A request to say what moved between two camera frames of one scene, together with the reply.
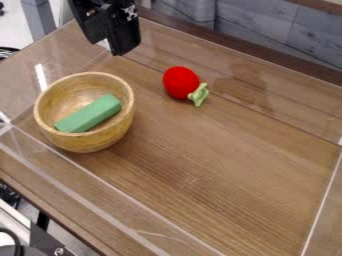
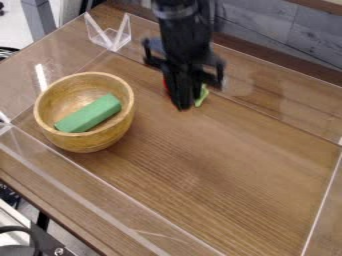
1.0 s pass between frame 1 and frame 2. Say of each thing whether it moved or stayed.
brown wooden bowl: stayed
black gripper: moved
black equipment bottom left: stayed
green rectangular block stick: stayed
